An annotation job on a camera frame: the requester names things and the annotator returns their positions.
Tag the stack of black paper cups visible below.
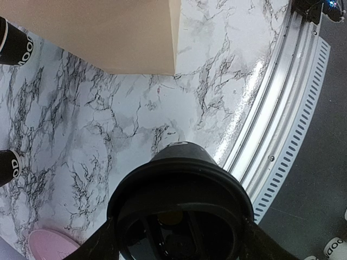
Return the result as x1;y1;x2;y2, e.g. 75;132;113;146
0;149;22;187

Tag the pink plastic plate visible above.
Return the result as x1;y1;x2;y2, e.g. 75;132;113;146
29;229;80;260

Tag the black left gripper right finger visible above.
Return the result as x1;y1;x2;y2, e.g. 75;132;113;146
241;218;298;260

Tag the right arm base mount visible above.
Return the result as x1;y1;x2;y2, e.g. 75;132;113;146
292;0;346;24

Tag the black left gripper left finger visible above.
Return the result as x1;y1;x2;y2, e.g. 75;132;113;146
65;218;119;260

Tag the brown paper takeout bag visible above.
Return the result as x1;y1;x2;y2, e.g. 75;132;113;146
1;1;181;75

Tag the single black paper cup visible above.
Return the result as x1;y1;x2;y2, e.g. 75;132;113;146
107;142;254;259
1;17;35;66

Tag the aluminium front frame rail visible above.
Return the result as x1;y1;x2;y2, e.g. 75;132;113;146
223;11;330;223

